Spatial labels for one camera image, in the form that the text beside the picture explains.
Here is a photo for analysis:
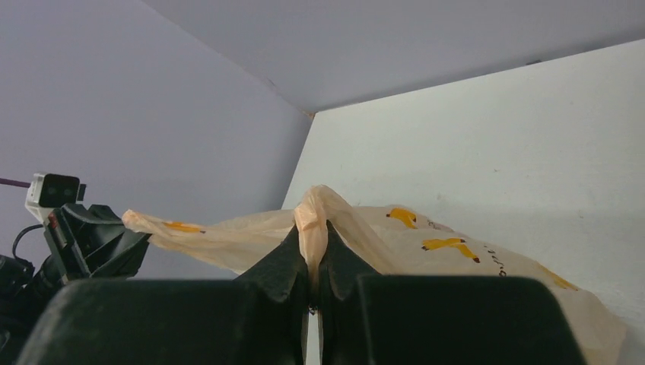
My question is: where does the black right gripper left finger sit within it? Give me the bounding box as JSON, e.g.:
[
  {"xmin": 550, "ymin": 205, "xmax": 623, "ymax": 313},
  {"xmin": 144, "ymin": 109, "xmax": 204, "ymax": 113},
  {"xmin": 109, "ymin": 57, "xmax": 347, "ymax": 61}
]
[{"xmin": 16, "ymin": 229, "xmax": 309, "ymax": 364}]

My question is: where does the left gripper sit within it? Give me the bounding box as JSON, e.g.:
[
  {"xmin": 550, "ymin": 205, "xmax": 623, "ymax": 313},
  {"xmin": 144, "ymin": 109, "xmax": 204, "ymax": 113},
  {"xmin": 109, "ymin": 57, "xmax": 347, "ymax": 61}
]
[{"xmin": 1, "ymin": 204, "xmax": 151, "ymax": 364}]

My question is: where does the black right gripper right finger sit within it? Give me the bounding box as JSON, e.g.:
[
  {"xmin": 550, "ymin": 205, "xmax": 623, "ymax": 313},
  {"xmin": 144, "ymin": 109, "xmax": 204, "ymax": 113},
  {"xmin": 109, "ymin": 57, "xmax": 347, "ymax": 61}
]
[{"xmin": 318, "ymin": 225, "xmax": 585, "ymax": 364}]

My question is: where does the translucent orange plastic bag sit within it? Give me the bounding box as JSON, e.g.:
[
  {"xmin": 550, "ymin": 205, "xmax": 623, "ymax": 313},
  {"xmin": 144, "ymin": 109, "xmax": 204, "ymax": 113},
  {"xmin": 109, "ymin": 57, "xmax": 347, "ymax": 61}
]
[{"xmin": 122, "ymin": 185, "xmax": 627, "ymax": 364}]

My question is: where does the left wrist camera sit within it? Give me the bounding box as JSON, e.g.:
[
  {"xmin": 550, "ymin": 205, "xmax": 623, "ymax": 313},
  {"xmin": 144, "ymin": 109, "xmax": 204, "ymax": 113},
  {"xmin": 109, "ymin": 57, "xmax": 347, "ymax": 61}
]
[{"xmin": 25, "ymin": 172, "xmax": 87, "ymax": 224}]

